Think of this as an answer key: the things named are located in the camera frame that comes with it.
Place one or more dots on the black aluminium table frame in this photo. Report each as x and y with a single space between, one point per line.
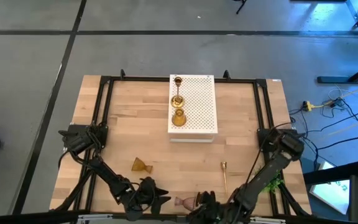
135 79

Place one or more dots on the amber ribbed goblet candleholder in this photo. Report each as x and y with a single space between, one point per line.
140 165

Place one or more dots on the green artificial plant white pot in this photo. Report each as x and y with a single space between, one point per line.
274 186

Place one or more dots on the amber bell-shaped glass candleholder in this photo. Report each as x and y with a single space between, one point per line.
179 119

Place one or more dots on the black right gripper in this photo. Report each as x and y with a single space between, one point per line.
224 211

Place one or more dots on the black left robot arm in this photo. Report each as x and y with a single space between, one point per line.
104 174

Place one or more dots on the pink ribbed goblet candleholder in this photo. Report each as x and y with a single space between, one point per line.
185 202

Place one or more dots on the white perforated metal shelf rack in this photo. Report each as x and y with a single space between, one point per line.
200 102

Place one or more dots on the black horizontal bar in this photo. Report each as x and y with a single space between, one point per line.
17 218

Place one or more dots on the black desk crossbar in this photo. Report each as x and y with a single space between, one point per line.
334 172

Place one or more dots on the yellow power plug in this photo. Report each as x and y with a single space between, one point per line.
308 106

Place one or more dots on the white board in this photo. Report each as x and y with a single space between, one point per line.
331 193

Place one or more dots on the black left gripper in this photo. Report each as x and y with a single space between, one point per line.
140 199

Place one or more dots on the black desk foot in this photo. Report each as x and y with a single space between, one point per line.
337 79

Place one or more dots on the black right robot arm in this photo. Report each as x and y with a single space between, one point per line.
269 168

